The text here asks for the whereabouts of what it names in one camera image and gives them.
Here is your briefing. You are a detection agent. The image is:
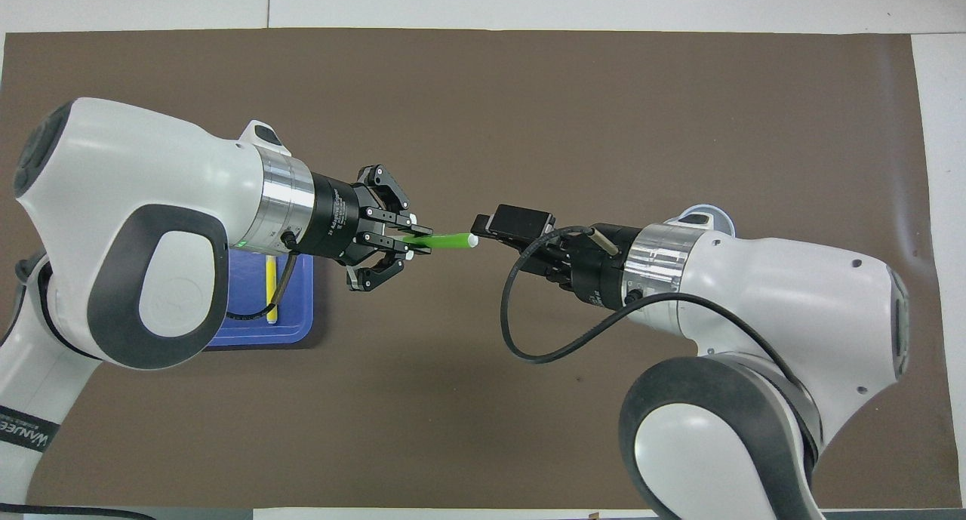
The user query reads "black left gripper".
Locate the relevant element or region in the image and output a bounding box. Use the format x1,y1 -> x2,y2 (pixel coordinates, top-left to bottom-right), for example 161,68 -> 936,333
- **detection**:
302,164 -> 435,293

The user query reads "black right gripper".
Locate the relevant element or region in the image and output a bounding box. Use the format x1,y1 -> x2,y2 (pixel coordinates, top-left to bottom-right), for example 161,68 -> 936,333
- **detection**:
472,205 -> 642,309

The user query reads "brown table mat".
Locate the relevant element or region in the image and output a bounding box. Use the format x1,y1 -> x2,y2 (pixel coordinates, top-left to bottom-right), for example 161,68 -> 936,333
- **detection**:
0,28 -> 963,509

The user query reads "thin black loose cable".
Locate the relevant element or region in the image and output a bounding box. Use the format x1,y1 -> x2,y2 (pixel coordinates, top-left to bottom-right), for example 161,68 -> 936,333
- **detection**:
0,502 -> 155,520

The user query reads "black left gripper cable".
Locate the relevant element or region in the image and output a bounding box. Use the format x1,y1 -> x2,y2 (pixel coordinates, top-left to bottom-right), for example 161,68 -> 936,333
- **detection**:
226,233 -> 300,322

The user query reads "green marker pen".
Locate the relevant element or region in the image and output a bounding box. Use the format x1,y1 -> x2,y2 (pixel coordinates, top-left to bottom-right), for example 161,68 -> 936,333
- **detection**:
396,232 -> 479,251

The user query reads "blue plastic tray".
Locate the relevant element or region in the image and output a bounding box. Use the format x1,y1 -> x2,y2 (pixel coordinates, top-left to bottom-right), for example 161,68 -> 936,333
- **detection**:
204,248 -> 315,350

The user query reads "translucent plastic cup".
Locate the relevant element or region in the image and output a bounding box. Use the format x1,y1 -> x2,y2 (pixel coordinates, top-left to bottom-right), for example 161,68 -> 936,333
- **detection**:
675,205 -> 737,238

